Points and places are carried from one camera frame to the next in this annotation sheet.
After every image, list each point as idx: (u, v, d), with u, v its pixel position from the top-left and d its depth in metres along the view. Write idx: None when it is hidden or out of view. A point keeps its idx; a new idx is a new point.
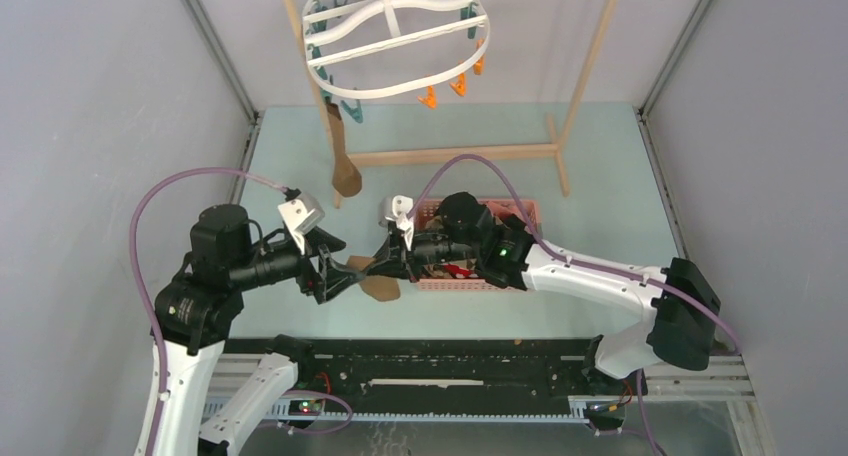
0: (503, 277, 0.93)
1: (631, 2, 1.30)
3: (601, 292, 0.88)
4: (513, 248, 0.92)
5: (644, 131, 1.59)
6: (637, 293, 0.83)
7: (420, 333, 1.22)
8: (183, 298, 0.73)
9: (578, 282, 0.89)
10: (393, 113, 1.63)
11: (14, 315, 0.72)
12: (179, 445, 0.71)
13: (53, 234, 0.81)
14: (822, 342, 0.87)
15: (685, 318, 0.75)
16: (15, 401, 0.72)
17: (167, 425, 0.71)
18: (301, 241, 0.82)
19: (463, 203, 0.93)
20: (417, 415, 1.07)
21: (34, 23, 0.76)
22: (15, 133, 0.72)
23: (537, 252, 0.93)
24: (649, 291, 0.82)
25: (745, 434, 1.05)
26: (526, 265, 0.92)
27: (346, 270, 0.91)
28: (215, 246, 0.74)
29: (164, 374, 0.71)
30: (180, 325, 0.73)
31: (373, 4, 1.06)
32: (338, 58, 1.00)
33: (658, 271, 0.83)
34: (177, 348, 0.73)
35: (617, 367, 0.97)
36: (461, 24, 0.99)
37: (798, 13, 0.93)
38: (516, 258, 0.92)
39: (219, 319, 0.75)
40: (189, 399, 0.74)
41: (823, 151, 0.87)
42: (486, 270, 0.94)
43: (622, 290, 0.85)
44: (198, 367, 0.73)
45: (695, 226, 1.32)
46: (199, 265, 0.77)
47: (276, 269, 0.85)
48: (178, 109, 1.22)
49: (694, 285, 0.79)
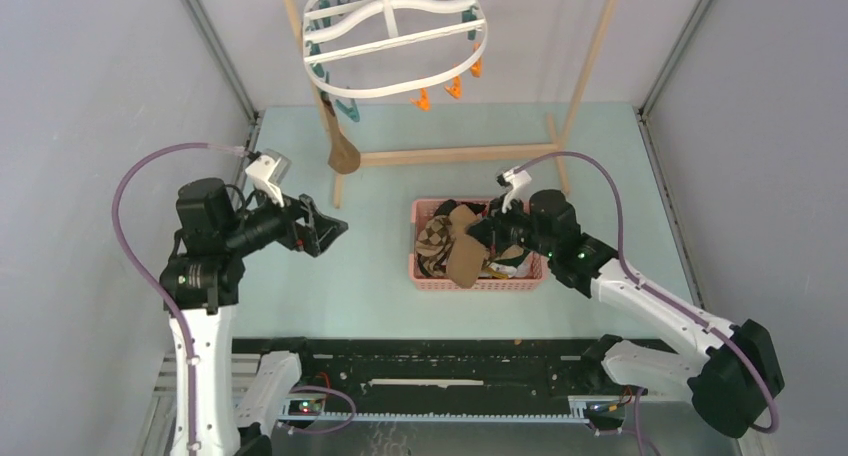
0: (572, 277, 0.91)
1: (631, 2, 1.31)
3: (660, 325, 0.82)
4: (592, 255, 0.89)
5: (644, 131, 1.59)
6: (695, 337, 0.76)
7: (420, 333, 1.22)
8: (188, 268, 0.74)
9: (641, 307, 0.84)
10: (393, 113, 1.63)
11: (13, 316, 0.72)
12: (220, 408, 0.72)
13: (52, 234, 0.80)
14: (822, 343, 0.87)
15: (735, 377, 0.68)
16: (13, 402, 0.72)
17: (204, 386, 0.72)
18: (275, 191, 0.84)
19: (549, 197, 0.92)
20: (417, 415, 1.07)
21: (34, 22, 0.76)
22: (15, 132, 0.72)
23: (612, 265, 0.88)
24: (709, 339, 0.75)
25: (745, 433, 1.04)
26: (598, 272, 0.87)
27: (330, 219, 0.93)
28: (204, 215, 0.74)
29: (189, 342, 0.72)
30: (193, 292, 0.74)
31: (373, 4, 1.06)
32: (335, 56, 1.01)
33: (726, 326, 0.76)
34: (197, 313, 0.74)
35: (622, 370, 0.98)
36: (460, 28, 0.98)
37: (798, 14, 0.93)
38: (591, 265, 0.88)
39: (229, 280, 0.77)
40: (218, 361, 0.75)
41: (823, 151, 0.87)
42: (557, 266, 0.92)
43: (681, 330, 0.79)
44: (219, 326, 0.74)
45: (696, 226, 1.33)
46: (194, 239, 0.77)
47: (266, 230, 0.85)
48: (178, 109, 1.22)
49: (759, 351, 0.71)
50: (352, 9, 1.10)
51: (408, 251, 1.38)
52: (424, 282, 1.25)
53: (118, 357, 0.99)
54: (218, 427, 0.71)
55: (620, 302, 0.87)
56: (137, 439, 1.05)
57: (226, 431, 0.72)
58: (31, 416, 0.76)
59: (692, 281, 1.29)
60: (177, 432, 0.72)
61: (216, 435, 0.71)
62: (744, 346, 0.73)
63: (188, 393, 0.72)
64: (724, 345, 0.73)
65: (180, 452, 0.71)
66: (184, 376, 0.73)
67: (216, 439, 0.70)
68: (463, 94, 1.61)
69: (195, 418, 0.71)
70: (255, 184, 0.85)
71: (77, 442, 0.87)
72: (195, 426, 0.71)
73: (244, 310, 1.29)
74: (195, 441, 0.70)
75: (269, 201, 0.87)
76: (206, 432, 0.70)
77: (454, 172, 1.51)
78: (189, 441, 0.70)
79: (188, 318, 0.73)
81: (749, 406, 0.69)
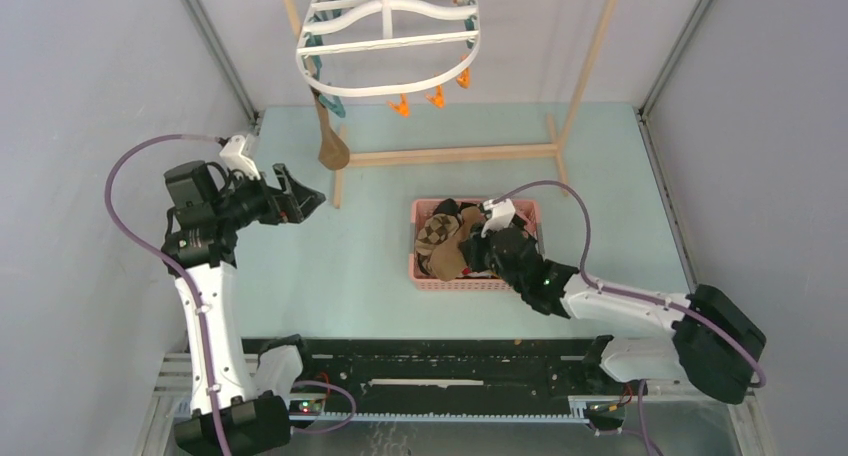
0: (546, 305, 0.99)
1: (631, 2, 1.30)
3: (632, 319, 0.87)
4: (557, 278, 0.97)
5: (644, 131, 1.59)
6: (659, 318, 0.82)
7: (419, 332, 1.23)
8: (188, 234, 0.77)
9: (609, 306, 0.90)
10: (393, 113, 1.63)
11: (14, 317, 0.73)
12: (234, 353, 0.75)
13: (53, 235, 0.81)
14: (822, 345, 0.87)
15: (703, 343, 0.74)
16: (12, 402, 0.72)
17: (217, 333, 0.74)
18: (250, 167, 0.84)
19: (508, 233, 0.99)
20: (417, 415, 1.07)
21: (33, 21, 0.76)
22: (16, 134, 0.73)
23: (575, 281, 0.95)
24: (671, 315, 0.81)
25: (745, 434, 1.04)
26: (564, 291, 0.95)
27: (309, 189, 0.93)
28: (194, 187, 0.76)
29: (197, 293, 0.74)
30: (194, 255, 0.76)
31: (372, 4, 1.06)
32: (327, 51, 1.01)
33: (682, 298, 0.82)
34: (200, 268, 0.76)
35: (631, 369, 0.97)
36: (457, 35, 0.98)
37: (799, 14, 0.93)
38: (558, 286, 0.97)
39: (228, 244, 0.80)
40: (227, 311, 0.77)
41: (823, 151, 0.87)
42: (530, 297, 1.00)
43: (646, 315, 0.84)
44: (225, 278, 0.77)
45: (696, 227, 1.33)
46: (185, 213, 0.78)
47: (251, 207, 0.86)
48: (178, 109, 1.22)
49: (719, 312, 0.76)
50: (352, 4, 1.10)
51: (407, 251, 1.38)
52: (424, 281, 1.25)
53: (118, 357, 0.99)
54: (235, 370, 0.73)
55: (596, 309, 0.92)
56: (137, 438, 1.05)
57: (242, 374, 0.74)
58: (29, 416, 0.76)
59: (692, 281, 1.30)
60: (195, 383, 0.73)
61: (233, 376, 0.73)
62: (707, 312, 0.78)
63: (201, 341, 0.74)
64: (685, 316, 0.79)
65: (200, 400, 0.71)
66: (196, 328, 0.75)
67: (233, 380, 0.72)
68: (464, 95, 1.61)
69: (212, 365, 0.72)
70: (228, 165, 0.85)
71: (76, 443, 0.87)
72: (212, 370, 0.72)
73: (244, 310, 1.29)
74: (215, 385, 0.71)
75: (247, 179, 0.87)
76: (224, 375, 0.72)
77: (454, 172, 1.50)
78: (209, 386, 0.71)
79: (194, 275, 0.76)
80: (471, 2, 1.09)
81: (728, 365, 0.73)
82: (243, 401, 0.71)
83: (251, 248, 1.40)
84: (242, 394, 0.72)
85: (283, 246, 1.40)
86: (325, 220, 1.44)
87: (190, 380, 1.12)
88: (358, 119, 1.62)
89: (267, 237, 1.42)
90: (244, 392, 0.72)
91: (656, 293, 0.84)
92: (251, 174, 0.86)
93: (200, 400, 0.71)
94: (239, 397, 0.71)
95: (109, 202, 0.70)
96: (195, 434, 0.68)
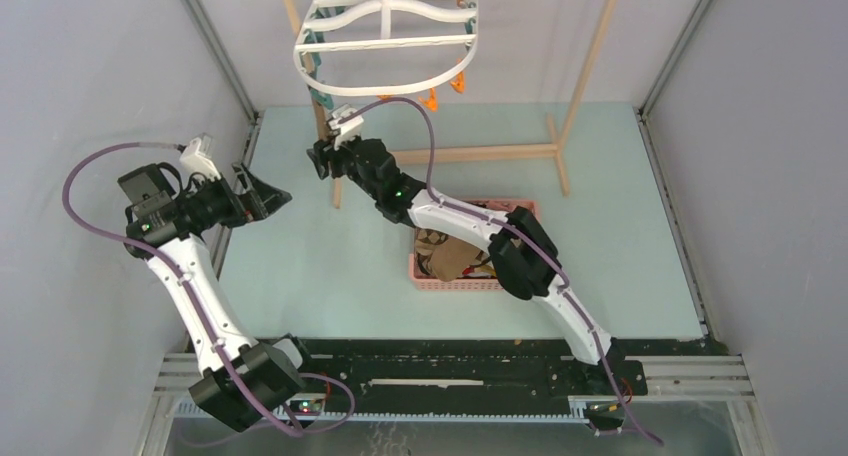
0: (396, 214, 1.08)
1: (630, 2, 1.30)
3: (462, 230, 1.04)
4: (408, 192, 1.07)
5: (644, 130, 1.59)
6: (482, 230, 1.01)
7: (420, 331, 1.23)
8: (150, 218, 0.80)
9: (448, 219, 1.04)
10: (394, 114, 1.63)
11: (15, 314, 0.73)
12: (228, 310, 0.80)
13: (54, 234, 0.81)
14: (822, 345, 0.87)
15: (512, 251, 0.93)
16: (14, 399, 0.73)
17: (205, 295, 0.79)
18: (211, 165, 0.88)
19: (374, 147, 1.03)
20: (418, 415, 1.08)
21: (33, 22, 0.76)
22: (16, 133, 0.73)
23: (422, 196, 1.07)
24: (491, 228, 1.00)
25: (745, 434, 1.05)
26: (412, 205, 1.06)
27: (271, 187, 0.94)
28: (148, 177, 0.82)
29: (175, 264, 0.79)
30: (158, 236, 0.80)
31: (372, 4, 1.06)
32: (324, 48, 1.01)
33: (502, 215, 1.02)
34: (169, 245, 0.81)
35: (583, 351, 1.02)
36: (455, 37, 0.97)
37: (798, 14, 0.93)
38: (408, 199, 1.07)
39: (191, 222, 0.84)
40: (208, 277, 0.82)
41: (823, 150, 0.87)
42: (382, 207, 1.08)
43: (474, 228, 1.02)
44: (196, 248, 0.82)
45: (696, 227, 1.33)
46: (143, 206, 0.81)
47: (215, 208, 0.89)
48: (178, 110, 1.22)
49: (526, 226, 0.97)
50: (354, 2, 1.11)
51: (407, 251, 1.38)
52: (424, 282, 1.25)
53: (118, 357, 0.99)
54: (234, 324, 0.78)
55: (436, 222, 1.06)
56: (137, 438, 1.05)
57: (241, 328, 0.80)
58: (30, 415, 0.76)
59: (693, 281, 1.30)
60: (198, 347, 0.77)
61: (234, 329, 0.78)
62: (517, 226, 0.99)
63: (192, 305, 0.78)
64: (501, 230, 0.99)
65: (209, 359, 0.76)
66: (184, 298, 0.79)
67: (236, 332, 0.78)
68: (464, 95, 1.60)
69: (210, 323, 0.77)
70: (194, 170, 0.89)
71: (76, 443, 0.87)
72: (213, 329, 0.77)
73: (243, 310, 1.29)
74: (219, 340, 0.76)
75: (209, 181, 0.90)
76: (225, 330, 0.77)
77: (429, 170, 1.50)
78: (214, 342, 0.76)
79: (167, 252, 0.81)
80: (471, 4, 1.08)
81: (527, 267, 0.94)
82: (251, 347, 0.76)
83: (251, 247, 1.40)
84: (247, 341, 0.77)
85: (283, 246, 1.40)
86: (325, 220, 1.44)
87: (190, 381, 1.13)
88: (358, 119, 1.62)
89: (267, 236, 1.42)
90: (249, 340, 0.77)
91: (482, 211, 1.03)
92: (212, 175, 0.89)
93: (208, 360, 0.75)
94: (246, 345, 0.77)
95: (68, 203, 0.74)
96: (214, 393, 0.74)
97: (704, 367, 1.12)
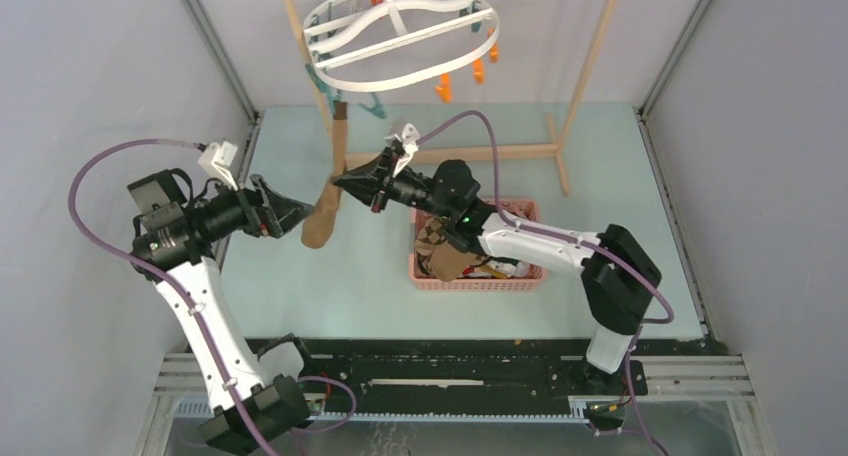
0: (464, 242, 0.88)
1: (631, 3, 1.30)
3: (544, 255, 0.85)
4: (477, 217, 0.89)
5: (643, 130, 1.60)
6: (570, 254, 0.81)
7: (419, 332, 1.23)
8: (157, 235, 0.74)
9: (527, 244, 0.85)
10: (393, 114, 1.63)
11: (16, 314, 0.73)
12: (240, 345, 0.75)
13: (54, 233, 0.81)
14: (820, 345, 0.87)
15: (609, 280, 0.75)
16: (13, 398, 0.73)
17: (217, 330, 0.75)
18: (227, 177, 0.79)
19: (458, 170, 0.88)
20: (417, 415, 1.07)
21: (33, 23, 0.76)
22: (17, 134, 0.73)
23: (494, 218, 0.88)
24: (582, 252, 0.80)
25: (745, 435, 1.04)
26: (483, 229, 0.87)
27: (291, 201, 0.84)
28: (160, 188, 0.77)
29: (186, 293, 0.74)
30: (166, 254, 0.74)
31: (378, 8, 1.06)
32: (350, 57, 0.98)
33: (593, 235, 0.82)
34: (177, 267, 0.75)
35: (607, 358, 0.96)
36: (478, 13, 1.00)
37: (799, 14, 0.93)
38: (478, 224, 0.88)
39: (202, 239, 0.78)
40: (221, 307, 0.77)
41: (823, 150, 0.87)
42: (449, 233, 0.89)
43: (558, 252, 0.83)
44: (209, 272, 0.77)
45: (696, 227, 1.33)
46: (151, 217, 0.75)
47: (229, 220, 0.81)
48: (178, 110, 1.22)
49: (626, 251, 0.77)
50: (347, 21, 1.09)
51: (407, 251, 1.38)
52: (424, 282, 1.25)
53: (118, 358, 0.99)
54: (246, 361, 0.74)
55: (513, 248, 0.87)
56: (137, 439, 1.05)
57: (253, 363, 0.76)
58: (30, 415, 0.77)
59: (693, 281, 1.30)
60: (208, 382, 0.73)
61: (246, 367, 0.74)
62: (614, 250, 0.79)
63: (203, 340, 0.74)
64: (595, 253, 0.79)
65: (219, 396, 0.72)
66: (194, 329, 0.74)
67: (248, 370, 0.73)
68: (464, 94, 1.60)
69: (222, 359, 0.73)
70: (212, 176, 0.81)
71: (75, 442, 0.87)
72: (224, 366, 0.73)
73: (243, 310, 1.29)
74: (230, 378, 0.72)
75: (228, 191, 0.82)
76: (236, 367, 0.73)
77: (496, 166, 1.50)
78: (225, 380, 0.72)
79: (177, 276, 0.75)
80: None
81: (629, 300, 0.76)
82: (263, 387, 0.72)
83: (251, 247, 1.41)
84: (259, 381, 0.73)
85: (282, 246, 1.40)
86: None
87: (191, 380, 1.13)
88: (357, 119, 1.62)
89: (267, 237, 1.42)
90: (260, 380, 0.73)
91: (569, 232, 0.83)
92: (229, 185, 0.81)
93: (219, 397, 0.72)
94: (259, 385, 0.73)
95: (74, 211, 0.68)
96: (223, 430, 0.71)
97: (704, 367, 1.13)
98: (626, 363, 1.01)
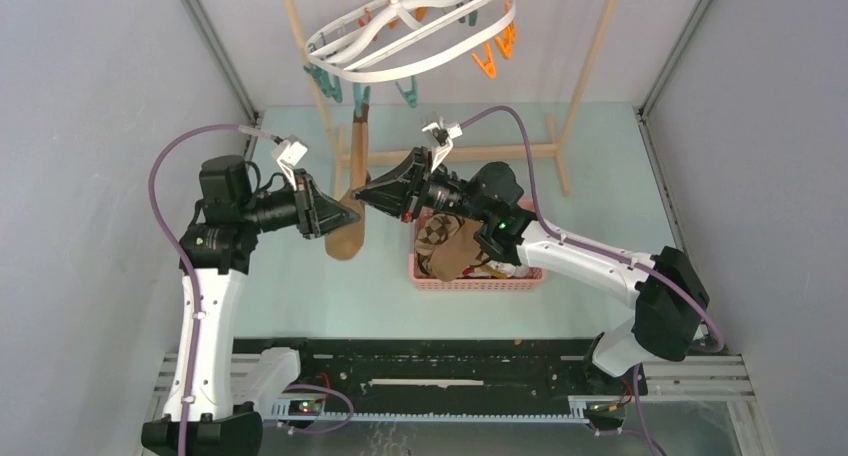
0: (500, 249, 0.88)
1: (632, 3, 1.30)
3: (590, 273, 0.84)
4: (514, 223, 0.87)
5: (643, 131, 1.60)
6: (623, 275, 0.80)
7: (420, 333, 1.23)
8: (206, 232, 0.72)
9: (573, 261, 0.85)
10: (393, 114, 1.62)
11: (16, 315, 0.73)
12: (218, 366, 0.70)
13: (53, 234, 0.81)
14: (821, 344, 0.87)
15: (666, 307, 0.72)
16: (13, 399, 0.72)
17: (205, 342, 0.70)
18: (288, 175, 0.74)
19: (501, 175, 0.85)
20: (417, 415, 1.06)
21: (32, 23, 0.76)
22: (15, 134, 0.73)
23: (536, 230, 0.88)
24: (636, 274, 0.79)
25: (745, 434, 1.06)
26: (522, 239, 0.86)
27: (338, 205, 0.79)
28: (226, 183, 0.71)
29: (197, 297, 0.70)
30: (205, 255, 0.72)
31: (387, 11, 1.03)
32: (380, 55, 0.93)
33: (647, 257, 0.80)
34: (208, 269, 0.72)
35: (614, 363, 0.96)
36: None
37: (800, 14, 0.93)
38: (515, 231, 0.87)
39: (243, 248, 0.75)
40: (224, 322, 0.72)
41: (823, 150, 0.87)
42: (481, 240, 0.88)
43: (609, 272, 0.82)
44: (230, 287, 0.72)
45: (695, 227, 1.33)
46: (211, 209, 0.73)
47: (280, 217, 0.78)
48: (178, 109, 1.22)
49: (682, 274, 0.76)
50: (350, 39, 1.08)
51: (407, 251, 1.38)
52: (424, 282, 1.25)
53: (118, 357, 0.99)
54: (214, 384, 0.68)
55: (558, 263, 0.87)
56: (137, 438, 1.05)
57: (221, 390, 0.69)
58: (30, 416, 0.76)
59: None
60: (173, 386, 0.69)
61: (210, 392, 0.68)
62: (669, 274, 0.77)
63: (189, 345, 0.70)
64: (649, 276, 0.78)
65: (173, 406, 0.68)
66: (187, 331, 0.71)
67: (211, 395, 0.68)
68: (464, 94, 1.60)
69: (193, 372, 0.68)
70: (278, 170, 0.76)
71: (76, 441, 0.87)
72: (192, 379, 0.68)
73: (242, 310, 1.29)
74: (189, 395, 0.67)
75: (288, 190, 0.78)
76: (201, 387, 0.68)
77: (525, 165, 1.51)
78: (183, 395, 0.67)
79: (201, 276, 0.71)
80: None
81: (686, 328, 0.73)
82: (212, 419, 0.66)
83: None
84: (214, 411, 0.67)
85: (281, 247, 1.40)
86: None
87: None
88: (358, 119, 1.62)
89: (268, 236, 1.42)
90: (215, 410, 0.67)
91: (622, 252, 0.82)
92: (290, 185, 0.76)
93: (172, 407, 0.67)
94: (210, 415, 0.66)
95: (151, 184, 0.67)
96: (157, 441, 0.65)
97: (704, 367, 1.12)
98: (633, 369, 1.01)
